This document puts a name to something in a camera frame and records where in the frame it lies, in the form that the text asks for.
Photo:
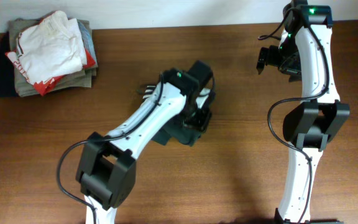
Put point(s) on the olive grey folded garment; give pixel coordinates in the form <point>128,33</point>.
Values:
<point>22,87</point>

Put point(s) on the black folded garment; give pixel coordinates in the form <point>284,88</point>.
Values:
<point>7,88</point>

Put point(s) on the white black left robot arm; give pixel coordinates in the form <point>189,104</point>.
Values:
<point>107,168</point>

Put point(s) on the blue denim folded garment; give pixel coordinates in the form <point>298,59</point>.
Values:
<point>86,33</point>

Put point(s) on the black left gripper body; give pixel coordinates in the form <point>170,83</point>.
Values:
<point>196,117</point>

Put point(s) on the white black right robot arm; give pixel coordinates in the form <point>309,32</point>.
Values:
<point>304,53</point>

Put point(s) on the dark green t-shirt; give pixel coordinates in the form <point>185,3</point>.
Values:
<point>165,120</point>

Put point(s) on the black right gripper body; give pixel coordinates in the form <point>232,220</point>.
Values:
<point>287,57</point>

